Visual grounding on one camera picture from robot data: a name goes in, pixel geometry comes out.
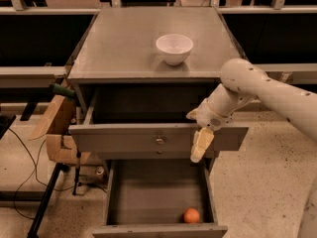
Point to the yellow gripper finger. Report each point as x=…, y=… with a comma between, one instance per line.
x=201, y=141
x=192, y=115

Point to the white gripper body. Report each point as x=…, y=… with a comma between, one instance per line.
x=208, y=117

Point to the grey top drawer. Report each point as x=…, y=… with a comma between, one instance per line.
x=140, y=118

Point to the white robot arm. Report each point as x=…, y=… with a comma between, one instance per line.
x=268, y=188

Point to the grey metal drawer cabinet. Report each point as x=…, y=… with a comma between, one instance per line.
x=121, y=48

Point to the grey bottom drawer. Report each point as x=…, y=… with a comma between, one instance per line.
x=147, y=199

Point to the white ceramic bowl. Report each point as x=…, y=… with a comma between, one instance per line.
x=174, y=49

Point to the orange ball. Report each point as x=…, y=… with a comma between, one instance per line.
x=191, y=215

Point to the brown cardboard box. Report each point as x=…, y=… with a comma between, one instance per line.
x=54, y=125

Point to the black stand leg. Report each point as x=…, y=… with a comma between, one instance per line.
x=33, y=232

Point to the green-handled grabber stick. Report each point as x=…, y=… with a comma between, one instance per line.
x=67, y=92

